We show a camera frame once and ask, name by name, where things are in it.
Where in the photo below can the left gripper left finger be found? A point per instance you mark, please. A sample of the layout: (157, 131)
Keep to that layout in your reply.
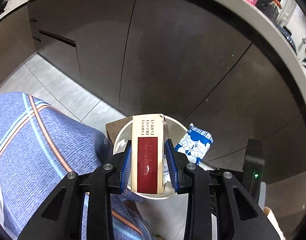
(60, 215)

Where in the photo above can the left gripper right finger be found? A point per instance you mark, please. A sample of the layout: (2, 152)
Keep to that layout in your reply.
(216, 193)

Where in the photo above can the blue cartoon milk carton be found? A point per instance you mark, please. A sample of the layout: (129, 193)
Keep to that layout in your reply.
(195, 144)

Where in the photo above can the red and white carton box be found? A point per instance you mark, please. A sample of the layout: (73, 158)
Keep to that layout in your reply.
(149, 133)

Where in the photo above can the white round trash bin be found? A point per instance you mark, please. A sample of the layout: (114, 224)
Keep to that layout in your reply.
(123, 142)

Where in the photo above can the grey kitchen base cabinets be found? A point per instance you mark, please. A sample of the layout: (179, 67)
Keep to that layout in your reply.
(193, 60)

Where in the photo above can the blue plaid tablecloth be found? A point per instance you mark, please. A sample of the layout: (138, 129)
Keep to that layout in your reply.
(39, 146)

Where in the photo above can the brown cardboard under bin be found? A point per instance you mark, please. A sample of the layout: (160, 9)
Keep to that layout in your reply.
(113, 128)

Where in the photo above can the black pot with blue cloth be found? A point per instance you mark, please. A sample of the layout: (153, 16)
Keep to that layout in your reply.
(287, 34)

